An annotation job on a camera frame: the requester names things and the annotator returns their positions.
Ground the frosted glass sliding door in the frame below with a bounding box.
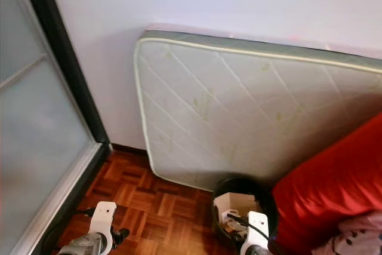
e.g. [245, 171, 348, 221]
[0, 0, 113, 255]

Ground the brown cardboard box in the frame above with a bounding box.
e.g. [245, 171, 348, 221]
[214, 192, 260, 232]

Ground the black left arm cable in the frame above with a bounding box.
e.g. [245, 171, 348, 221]
[45, 207, 96, 255]

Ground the large red cushion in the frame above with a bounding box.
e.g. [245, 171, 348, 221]
[272, 112, 382, 253]

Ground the white crumpled paper scrap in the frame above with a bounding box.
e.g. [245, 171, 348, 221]
[222, 210, 248, 231]

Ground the pink cartoon print blanket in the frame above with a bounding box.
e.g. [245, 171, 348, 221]
[310, 210, 382, 255]

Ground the black waste bin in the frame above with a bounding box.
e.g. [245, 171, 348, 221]
[211, 177, 278, 250]

